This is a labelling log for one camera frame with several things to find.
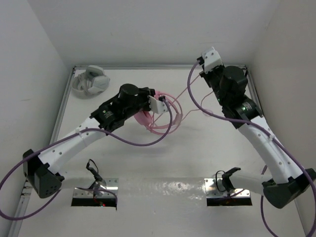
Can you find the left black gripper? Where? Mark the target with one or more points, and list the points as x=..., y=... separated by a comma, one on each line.
x=144, y=93

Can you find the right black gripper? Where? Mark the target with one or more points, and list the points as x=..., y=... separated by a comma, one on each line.
x=206, y=75

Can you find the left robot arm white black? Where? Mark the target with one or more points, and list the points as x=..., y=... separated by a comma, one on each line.
x=43, y=169

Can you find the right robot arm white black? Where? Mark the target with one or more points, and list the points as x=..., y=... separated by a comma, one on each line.
x=286, y=180

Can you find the white grey headphones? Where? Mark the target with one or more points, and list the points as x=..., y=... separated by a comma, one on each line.
x=90, y=83

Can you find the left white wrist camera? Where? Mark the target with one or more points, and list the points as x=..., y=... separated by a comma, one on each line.
x=158, y=106

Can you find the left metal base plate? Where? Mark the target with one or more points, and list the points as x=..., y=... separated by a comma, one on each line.
x=107, y=188

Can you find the metal base plate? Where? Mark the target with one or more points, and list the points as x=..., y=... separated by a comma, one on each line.
x=215, y=189
x=107, y=188

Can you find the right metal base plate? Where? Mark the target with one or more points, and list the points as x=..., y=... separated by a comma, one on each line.
x=215, y=189

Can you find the aluminium table frame rail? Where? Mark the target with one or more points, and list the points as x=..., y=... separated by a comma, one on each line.
x=161, y=189

